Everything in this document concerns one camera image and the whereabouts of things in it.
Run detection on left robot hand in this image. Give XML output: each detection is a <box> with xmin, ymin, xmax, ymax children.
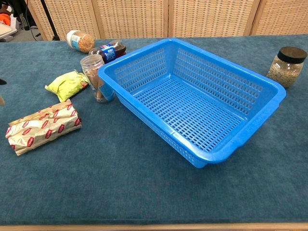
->
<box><xmin>0</xmin><ymin>78</ymin><xmax>7</xmax><ymax>106</ymax></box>

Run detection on red white snack packet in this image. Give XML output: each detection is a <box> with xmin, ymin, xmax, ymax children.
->
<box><xmin>5</xmin><ymin>99</ymin><xmax>82</xmax><ymax>156</ymax></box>

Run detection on yellow snack bag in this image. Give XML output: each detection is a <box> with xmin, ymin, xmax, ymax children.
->
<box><xmin>45</xmin><ymin>69</ymin><xmax>89</xmax><ymax>103</ymax></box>

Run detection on transparent jar blue label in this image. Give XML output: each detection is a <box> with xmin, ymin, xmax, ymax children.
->
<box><xmin>80</xmin><ymin>54</ymin><xmax>116</xmax><ymax>103</ymax></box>

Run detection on white-lid jar brown contents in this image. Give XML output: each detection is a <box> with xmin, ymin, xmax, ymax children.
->
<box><xmin>66</xmin><ymin>29</ymin><xmax>95</xmax><ymax>53</ymax></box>

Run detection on black-lid jar of grains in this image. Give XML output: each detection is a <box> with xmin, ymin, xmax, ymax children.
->
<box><xmin>266</xmin><ymin>46</ymin><xmax>308</xmax><ymax>88</ymax></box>

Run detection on white background desk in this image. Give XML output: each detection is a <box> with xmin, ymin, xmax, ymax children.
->
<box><xmin>0</xmin><ymin>23</ymin><xmax>18</xmax><ymax>43</ymax></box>

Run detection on black tripod stand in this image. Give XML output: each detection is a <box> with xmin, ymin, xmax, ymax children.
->
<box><xmin>39</xmin><ymin>0</ymin><xmax>61</xmax><ymax>41</ymax></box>

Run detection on cola bottle blue cap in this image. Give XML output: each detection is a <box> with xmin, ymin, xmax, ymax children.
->
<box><xmin>88</xmin><ymin>39</ymin><xmax>127</xmax><ymax>64</ymax></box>

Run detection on blue table mat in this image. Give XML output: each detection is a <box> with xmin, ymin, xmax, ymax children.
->
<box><xmin>0</xmin><ymin>34</ymin><xmax>308</xmax><ymax>226</ymax></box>

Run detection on blue plastic basket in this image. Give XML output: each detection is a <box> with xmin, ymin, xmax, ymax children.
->
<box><xmin>97</xmin><ymin>38</ymin><xmax>287</xmax><ymax>169</ymax></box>

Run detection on woven folding screen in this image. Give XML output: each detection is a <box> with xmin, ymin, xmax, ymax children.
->
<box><xmin>25</xmin><ymin>0</ymin><xmax>308</xmax><ymax>41</ymax></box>

